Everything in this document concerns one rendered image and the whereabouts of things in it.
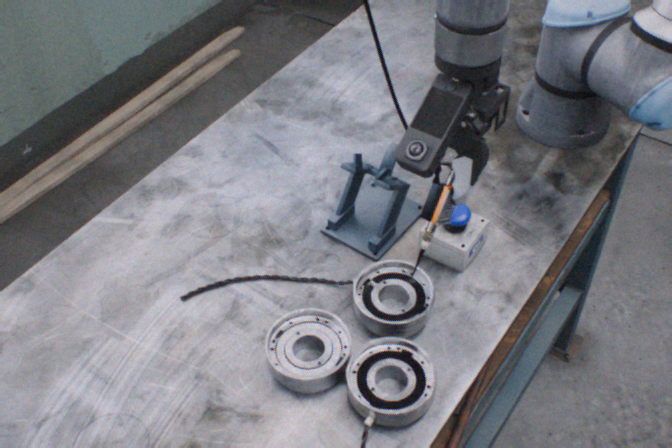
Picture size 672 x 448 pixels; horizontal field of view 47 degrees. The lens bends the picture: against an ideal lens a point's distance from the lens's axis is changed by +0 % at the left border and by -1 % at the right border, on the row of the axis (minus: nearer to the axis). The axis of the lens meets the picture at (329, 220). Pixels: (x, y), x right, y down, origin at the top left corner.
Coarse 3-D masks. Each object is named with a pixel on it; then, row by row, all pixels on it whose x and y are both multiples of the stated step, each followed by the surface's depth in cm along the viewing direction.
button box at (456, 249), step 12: (480, 216) 107; (444, 228) 105; (456, 228) 105; (468, 228) 105; (480, 228) 105; (420, 240) 106; (432, 240) 105; (444, 240) 104; (456, 240) 104; (468, 240) 104; (480, 240) 106; (432, 252) 106; (444, 252) 105; (456, 252) 103; (468, 252) 104; (444, 264) 106; (456, 264) 105; (468, 264) 106
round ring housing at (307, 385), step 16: (288, 320) 97; (304, 320) 97; (320, 320) 97; (336, 320) 96; (272, 336) 95; (304, 336) 96; (320, 336) 95; (272, 352) 94; (288, 352) 94; (272, 368) 92; (304, 368) 92; (336, 368) 90; (288, 384) 91; (304, 384) 90; (320, 384) 91
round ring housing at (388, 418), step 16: (368, 352) 93; (416, 352) 93; (352, 368) 92; (384, 368) 92; (400, 368) 92; (432, 368) 90; (352, 384) 90; (368, 384) 90; (432, 384) 89; (352, 400) 89; (432, 400) 89; (384, 416) 87; (400, 416) 87; (416, 416) 88
